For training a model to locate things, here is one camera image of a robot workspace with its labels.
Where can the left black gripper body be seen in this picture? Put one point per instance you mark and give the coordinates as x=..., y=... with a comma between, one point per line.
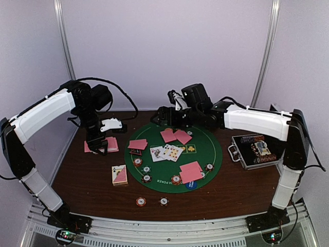
x=91, y=138

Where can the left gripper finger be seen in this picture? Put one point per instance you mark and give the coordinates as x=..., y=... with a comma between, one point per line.
x=103, y=148
x=93, y=148

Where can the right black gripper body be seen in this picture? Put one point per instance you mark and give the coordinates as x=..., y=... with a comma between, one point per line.
x=180, y=121

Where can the dealt red card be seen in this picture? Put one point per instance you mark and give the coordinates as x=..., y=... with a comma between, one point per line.
x=86, y=147
x=191, y=167
x=139, y=144
x=168, y=136
x=182, y=136

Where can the red backed card deck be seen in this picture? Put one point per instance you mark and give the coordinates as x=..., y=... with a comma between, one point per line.
x=112, y=145

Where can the dealt red card top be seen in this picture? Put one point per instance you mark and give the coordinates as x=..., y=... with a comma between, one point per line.
x=168, y=136
x=182, y=136

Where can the face up card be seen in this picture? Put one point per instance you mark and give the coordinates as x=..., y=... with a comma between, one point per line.
x=166, y=151
x=174, y=153

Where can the black red triangular dealer button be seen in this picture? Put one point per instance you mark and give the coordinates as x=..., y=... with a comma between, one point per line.
x=135, y=152

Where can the orange chips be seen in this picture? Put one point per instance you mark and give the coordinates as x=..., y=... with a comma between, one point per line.
x=176, y=180
x=137, y=162

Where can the dark chips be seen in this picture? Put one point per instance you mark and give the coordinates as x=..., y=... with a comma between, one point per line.
x=209, y=167
x=146, y=178

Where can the blue small blind button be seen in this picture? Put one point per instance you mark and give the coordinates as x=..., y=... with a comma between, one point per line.
x=191, y=185

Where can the orange poker chip stack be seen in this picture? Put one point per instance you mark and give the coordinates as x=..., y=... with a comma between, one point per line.
x=141, y=201

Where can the dark red poker chip stack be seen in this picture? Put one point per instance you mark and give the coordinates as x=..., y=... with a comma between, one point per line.
x=164, y=201

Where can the queen of hearts card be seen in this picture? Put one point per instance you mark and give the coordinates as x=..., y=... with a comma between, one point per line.
x=156, y=153

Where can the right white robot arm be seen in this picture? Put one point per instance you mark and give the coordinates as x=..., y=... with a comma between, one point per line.
x=194, y=106

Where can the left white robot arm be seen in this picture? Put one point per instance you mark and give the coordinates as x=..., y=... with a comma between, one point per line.
x=76, y=97

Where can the round green poker mat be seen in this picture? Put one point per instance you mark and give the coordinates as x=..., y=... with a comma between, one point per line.
x=203, y=147

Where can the aluminium poker chip case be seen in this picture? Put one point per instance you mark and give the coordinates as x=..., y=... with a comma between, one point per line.
x=252, y=150

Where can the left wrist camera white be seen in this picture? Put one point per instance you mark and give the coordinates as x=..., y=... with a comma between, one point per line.
x=113, y=124

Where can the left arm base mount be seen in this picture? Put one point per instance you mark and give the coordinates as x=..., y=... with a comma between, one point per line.
x=75, y=223

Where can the front aluminium rail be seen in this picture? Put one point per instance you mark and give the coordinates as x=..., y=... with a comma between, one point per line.
x=231, y=231

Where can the right aluminium frame post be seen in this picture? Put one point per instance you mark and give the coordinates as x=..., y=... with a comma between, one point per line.
x=271, y=34

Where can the aluminium frame post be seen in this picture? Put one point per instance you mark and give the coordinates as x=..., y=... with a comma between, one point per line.
x=271, y=34
x=69, y=55

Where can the left aluminium frame post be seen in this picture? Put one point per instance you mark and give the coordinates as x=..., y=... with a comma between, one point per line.
x=69, y=55

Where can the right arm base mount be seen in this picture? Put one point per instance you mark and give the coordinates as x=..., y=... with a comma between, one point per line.
x=264, y=221

